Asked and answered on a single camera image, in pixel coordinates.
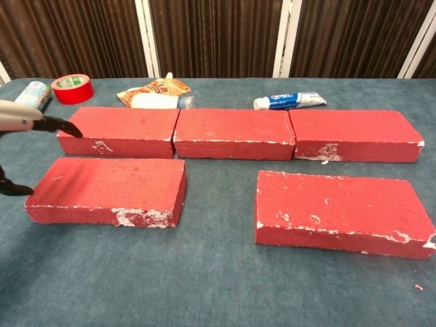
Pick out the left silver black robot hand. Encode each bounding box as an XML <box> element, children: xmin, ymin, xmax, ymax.
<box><xmin>0</xmin><ymin>99</ymin><xmax>84</xmax><ymax>197</ymax></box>

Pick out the light blue drink can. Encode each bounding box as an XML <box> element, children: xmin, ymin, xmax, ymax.
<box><xmin>14</xmin><ymin>80</ymin><xmax>52</xmax><ymax>112</ymax></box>

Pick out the red brick with white scuffs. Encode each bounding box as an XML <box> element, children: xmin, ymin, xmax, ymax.
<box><xmin>255</xmin><ymin>170</ymin><xmax>436</xmax><ymax>260</ymax></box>

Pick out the red tape roll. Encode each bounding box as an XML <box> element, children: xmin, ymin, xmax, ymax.
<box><xmin>50</xmin><ymin>74</ymin><xmax>95</xmax><ymax>105</ymax></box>

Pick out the blue felt table cover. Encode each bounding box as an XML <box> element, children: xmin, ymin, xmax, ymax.
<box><xmin>0</xmin><ymin>77</ymin><xmax>436</xmax><ymax>327</ymax></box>

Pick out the red foam brick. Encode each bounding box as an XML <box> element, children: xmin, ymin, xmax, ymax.
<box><xmin>172</xmin><ymin>108</ymin><xmax>296</xmax><ymax>161</ymax></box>
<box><xmin>56</xmin><ymin>106</ymin><xmax>181</xmax><ymax>159</ymax></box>
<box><xmin>288</xmin><ymin>109</ymin><xmax>426</xmax><ymax>164</ymax></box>

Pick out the white plastic bottle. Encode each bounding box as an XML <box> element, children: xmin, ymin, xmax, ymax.
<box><xmin>131</xmin><ymin>93</ymin><xmax>196</xmax><ymax>110</ymax></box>

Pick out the orange spout pouch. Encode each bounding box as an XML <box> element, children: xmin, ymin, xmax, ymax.
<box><xmin>116</xmin><ymin>72</ymin><xmax>191</xmax><ymax>108</ymax></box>

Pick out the blue white toothpaste tube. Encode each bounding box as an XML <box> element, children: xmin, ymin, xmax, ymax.
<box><xmin>253</xmin><ymin>91</ymin><xmax>327</xmax><ymax>111</ymax></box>

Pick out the red brick with chipped corner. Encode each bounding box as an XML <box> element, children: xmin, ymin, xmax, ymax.
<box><xmin>24</xmin><ymin>157</ymin><xmax>187</xmax><ymax>229</ymax></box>

